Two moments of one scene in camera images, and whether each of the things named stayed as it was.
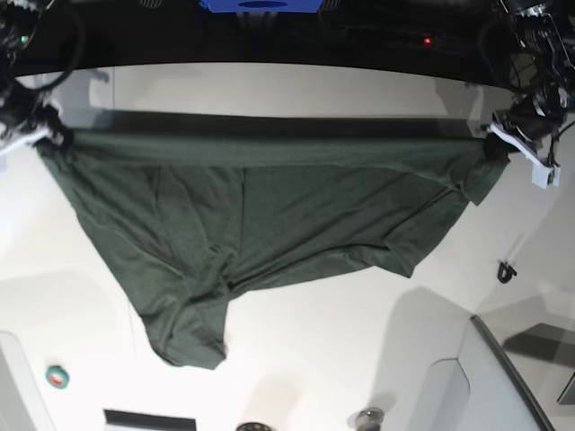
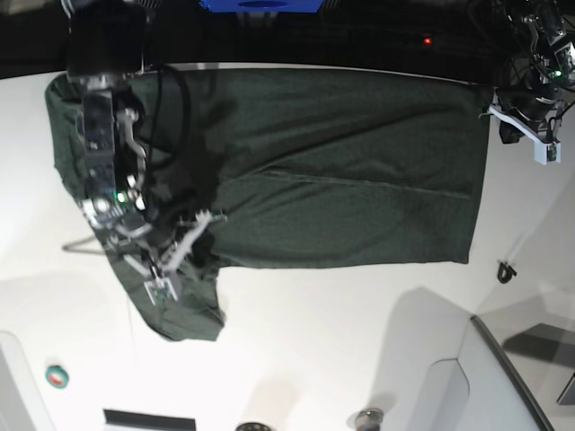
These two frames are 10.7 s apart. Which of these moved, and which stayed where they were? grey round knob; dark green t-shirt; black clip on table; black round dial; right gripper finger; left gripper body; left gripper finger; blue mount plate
Moved: dark green t-shirt; right gripper finger; left gripper body; left gripper finger
Stayed: black round dial; grey round knob; blue mount plate; black clip on table
